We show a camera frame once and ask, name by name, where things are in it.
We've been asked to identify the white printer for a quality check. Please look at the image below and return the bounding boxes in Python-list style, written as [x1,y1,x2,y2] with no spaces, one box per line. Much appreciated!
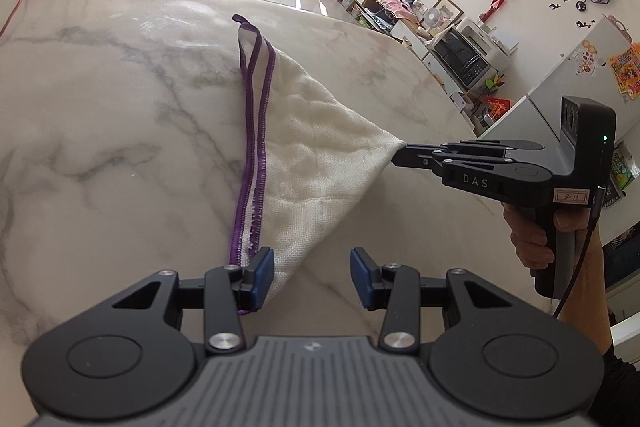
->
[457,16,519,70]

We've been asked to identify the colourful fridge magnets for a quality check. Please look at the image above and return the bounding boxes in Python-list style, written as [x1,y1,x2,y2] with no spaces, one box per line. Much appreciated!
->
[574,39,607,78]

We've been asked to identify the white standing fan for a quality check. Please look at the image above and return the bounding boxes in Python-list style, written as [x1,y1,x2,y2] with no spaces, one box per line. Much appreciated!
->
[422,6,444,41]

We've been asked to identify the person's right forearm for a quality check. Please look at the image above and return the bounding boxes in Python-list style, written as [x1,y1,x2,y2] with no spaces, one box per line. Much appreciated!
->
[557,228,640,427]

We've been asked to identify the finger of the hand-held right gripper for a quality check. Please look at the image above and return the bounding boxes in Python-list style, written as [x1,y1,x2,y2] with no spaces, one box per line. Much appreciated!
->
[402,139,545,158]
[391,150,532,181]

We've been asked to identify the black microwave oven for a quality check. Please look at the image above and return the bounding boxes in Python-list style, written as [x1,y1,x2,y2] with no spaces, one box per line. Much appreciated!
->
[432,29,492,90]

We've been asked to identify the person's right hand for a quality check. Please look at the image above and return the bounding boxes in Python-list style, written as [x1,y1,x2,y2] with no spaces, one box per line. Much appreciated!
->
[502,202,577,269]

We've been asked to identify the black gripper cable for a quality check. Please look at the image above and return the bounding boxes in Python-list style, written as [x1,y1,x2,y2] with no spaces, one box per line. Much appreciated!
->
[552,184,609,319]

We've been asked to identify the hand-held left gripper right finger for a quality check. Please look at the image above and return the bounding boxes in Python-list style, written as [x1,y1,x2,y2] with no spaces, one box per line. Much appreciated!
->
[350,247,518,354]

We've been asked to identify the colourful paper poster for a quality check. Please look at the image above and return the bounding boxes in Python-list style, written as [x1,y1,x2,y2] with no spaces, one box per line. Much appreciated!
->
[607,46,640,101]

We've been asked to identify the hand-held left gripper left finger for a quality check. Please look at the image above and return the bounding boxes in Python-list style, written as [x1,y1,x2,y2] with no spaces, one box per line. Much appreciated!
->
[111,247,276,354]

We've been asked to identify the white low cabinet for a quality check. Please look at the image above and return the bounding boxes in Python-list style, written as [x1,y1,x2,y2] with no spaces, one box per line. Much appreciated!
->
[390,19,482,108]

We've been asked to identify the wooden framed picture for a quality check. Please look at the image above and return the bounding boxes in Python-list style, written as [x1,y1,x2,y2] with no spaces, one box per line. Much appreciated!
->
[432,0,464,28]

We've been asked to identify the white towel purple trim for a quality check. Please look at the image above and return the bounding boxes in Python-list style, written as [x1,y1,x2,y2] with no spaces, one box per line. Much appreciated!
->
[227,13,408,314]

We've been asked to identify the white refrigerator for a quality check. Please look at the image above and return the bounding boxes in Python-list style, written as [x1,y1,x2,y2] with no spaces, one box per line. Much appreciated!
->
[480,16,640,218]

